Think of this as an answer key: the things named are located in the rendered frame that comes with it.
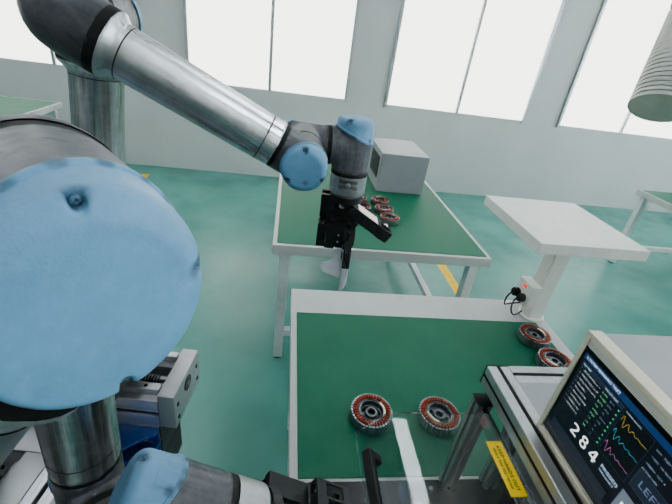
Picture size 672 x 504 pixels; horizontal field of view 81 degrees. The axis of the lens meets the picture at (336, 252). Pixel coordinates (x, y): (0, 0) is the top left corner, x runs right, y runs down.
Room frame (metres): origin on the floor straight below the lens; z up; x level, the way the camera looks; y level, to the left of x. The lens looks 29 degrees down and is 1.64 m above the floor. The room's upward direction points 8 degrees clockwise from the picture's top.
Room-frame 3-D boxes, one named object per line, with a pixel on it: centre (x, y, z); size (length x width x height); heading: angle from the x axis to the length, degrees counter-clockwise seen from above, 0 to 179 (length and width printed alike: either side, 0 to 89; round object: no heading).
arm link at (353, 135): (0.79, 0.00, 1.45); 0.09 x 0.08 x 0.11; 99
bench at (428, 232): (2.62, -0.10, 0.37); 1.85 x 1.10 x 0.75; 9
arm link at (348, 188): (0.79, 0.00, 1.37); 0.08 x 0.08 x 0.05
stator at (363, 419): (0.73, -0.15, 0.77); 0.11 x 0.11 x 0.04
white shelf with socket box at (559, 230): (1.23, -0.71, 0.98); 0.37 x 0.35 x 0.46; 9
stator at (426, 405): (0.76, -0.34, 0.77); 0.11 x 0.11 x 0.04
